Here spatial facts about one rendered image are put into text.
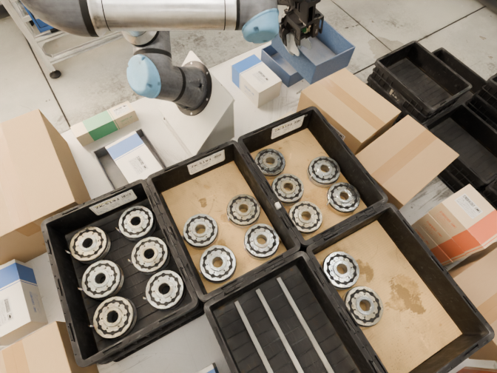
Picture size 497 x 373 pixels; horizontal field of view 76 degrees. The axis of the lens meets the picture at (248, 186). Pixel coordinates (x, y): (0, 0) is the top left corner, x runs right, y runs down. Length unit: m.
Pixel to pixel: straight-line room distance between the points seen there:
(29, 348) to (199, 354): 0.43
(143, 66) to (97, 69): 1.75
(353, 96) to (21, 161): 1.14
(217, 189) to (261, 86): 0.51
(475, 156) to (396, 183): 0.95
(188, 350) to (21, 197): 0.66
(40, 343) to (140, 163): 0.58
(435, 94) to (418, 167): 0.88
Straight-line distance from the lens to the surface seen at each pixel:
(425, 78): 2.08
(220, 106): 1.10
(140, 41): 1.06
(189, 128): 1.19
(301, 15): 0.87
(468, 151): 2.03
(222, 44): 2.78
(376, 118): 1.25
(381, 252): 1.05
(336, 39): 1.08
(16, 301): 1.16
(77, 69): 2.83
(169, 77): 1.06
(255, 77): 1.38
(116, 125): 1.39
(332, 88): 1.29
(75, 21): 0.71
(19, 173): 1.19
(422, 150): 1.24
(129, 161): 1.19
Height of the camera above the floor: 1.76
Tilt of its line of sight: 63 degrees down
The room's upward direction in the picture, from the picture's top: 3 degrees clockwise
